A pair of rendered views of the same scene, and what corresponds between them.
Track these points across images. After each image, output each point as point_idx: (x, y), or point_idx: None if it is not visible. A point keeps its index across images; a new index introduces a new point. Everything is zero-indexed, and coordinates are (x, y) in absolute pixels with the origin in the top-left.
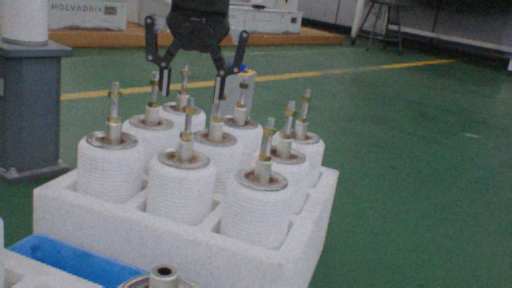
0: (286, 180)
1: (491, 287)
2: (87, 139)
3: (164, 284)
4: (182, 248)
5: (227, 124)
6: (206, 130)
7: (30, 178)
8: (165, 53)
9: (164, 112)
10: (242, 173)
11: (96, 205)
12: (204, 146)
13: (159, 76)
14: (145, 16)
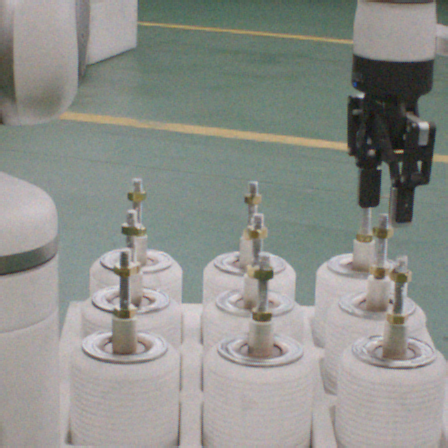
0: (348, 254)
1: (59, 338)
2: (429, 359)
3: None
4: None
5: (168, 302)
6: (232, 310)
7: None
8: (417, 164)
9: (167, 357)
10: (367, 273)
11: None
12: (298, 307)
13: (413, 200)
14: (435, 124)
